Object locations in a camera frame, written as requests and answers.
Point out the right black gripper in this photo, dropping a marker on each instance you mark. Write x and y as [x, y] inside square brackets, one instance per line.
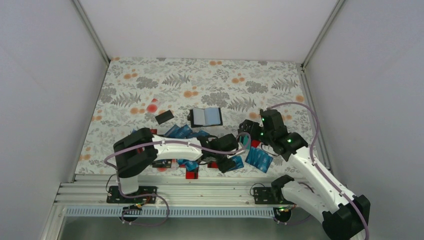
[247, 123]

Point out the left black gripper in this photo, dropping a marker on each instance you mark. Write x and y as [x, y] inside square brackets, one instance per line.
[224, 167]

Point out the black leather card holder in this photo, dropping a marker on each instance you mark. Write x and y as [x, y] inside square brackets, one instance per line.
[205, 117]

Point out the black card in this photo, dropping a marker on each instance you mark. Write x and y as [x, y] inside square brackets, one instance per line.
[164, 117]

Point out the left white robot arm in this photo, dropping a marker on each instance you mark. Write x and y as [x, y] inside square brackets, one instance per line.
[135, 152]

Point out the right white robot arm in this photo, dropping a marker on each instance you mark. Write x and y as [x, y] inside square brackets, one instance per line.
[342, 214]

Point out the teal card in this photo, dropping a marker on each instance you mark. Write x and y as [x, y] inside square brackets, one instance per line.
[244, 141]

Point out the blue VIP card right-centre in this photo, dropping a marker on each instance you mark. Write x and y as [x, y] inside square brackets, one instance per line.
[238, 161]

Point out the blue VIP card stack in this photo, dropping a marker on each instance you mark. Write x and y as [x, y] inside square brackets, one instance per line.
[259, 159]

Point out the red card bottom centre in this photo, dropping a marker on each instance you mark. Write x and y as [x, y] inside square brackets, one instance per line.
[192, 174]

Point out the floral table mat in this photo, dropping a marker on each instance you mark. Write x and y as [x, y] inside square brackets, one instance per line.
[197, 96]

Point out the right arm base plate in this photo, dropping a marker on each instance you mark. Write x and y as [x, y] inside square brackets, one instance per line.
[269, 196]

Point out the grey perforated cable duct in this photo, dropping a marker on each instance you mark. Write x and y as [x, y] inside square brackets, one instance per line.
[172, 212]

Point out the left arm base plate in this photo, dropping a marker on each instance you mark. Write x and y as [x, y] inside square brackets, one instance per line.
[141, 196]

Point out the aluminium rail frame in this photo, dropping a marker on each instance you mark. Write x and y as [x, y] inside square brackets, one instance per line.
[177, 191]

